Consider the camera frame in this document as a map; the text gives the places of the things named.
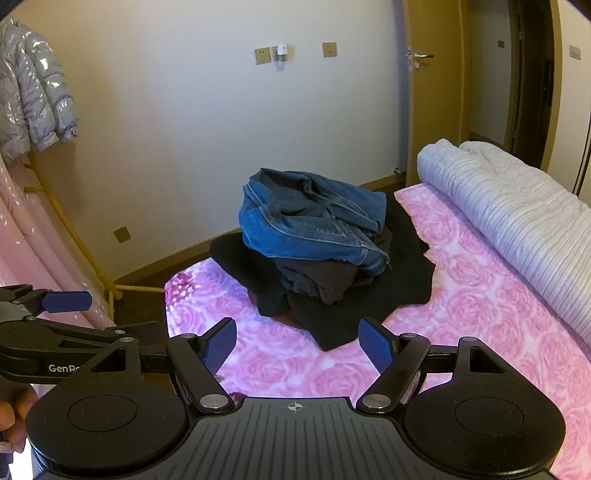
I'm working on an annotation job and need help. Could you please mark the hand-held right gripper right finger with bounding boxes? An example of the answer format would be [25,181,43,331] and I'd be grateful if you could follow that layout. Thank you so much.
[355,318,509,414]

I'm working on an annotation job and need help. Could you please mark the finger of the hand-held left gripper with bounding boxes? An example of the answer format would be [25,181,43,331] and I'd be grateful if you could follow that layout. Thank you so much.
[0,285,93,319]
[0,318,158,352]

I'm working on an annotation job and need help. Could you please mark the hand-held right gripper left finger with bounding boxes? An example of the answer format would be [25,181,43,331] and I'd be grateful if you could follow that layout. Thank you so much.
[88,318,238,414]

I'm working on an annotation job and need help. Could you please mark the blue jeans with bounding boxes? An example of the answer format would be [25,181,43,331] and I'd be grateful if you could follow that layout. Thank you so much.
[238,168,393,278]

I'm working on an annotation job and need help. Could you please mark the yellow clothes rack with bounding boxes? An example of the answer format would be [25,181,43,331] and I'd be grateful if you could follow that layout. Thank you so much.
[23,151,168,320]

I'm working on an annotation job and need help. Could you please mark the dark grey clothes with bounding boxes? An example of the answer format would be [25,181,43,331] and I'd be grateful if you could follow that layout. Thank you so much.
[272,231,394,306]

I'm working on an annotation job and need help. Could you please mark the pile of dark clothes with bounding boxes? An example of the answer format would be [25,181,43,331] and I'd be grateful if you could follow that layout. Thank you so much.
[209,189,435,352]

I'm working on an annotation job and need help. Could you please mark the person's left hand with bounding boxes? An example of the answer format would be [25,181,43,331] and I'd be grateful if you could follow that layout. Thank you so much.
[0,387,38,451]

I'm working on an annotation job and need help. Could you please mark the pink floral blanket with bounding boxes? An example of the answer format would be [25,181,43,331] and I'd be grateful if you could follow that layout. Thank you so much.
[164,182,591,477]

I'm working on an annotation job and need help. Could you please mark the white striped quilt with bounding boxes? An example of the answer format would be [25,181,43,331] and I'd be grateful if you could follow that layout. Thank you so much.
[416,140,591,361]

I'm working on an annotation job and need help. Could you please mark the silver puffer jacket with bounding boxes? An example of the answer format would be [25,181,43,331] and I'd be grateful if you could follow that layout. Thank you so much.
[0,18,78,160]

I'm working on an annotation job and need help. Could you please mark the wooden door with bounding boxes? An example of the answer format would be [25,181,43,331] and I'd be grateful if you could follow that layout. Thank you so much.
[401,0,468,186]

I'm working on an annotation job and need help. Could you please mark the metal door handle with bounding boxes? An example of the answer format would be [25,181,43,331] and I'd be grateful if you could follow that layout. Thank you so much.
[408,48,435,71]

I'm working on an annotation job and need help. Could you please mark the wooden door frame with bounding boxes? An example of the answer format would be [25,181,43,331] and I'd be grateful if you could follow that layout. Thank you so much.
[462,0,591,195]

